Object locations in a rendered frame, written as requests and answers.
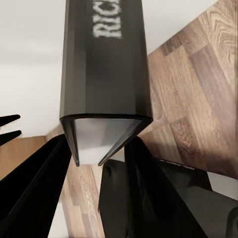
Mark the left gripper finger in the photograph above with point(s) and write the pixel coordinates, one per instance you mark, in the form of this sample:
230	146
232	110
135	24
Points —
7	119
5	138

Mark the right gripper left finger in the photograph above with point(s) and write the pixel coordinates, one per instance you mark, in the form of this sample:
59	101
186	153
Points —
30	193

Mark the hardback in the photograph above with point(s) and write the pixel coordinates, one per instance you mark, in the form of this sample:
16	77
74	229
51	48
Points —
105	96

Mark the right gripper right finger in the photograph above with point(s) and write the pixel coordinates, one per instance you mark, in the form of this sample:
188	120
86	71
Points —
173	219

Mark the sliding door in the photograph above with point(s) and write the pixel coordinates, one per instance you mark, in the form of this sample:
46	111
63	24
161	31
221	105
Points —
16	151

